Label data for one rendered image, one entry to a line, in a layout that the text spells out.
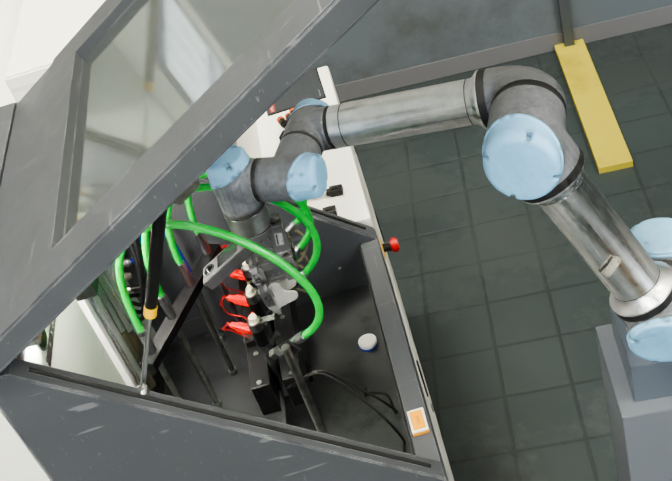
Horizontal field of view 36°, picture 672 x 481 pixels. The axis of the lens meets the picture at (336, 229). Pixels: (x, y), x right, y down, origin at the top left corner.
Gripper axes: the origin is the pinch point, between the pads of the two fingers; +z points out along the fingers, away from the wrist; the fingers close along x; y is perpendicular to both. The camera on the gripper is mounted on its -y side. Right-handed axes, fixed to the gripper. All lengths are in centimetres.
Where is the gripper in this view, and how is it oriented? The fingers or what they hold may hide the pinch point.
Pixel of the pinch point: (274, 309)
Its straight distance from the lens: 191.4
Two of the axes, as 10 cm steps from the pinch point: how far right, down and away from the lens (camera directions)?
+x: -1.4, -6.0, 7.8
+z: 2.6, 7.4, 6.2
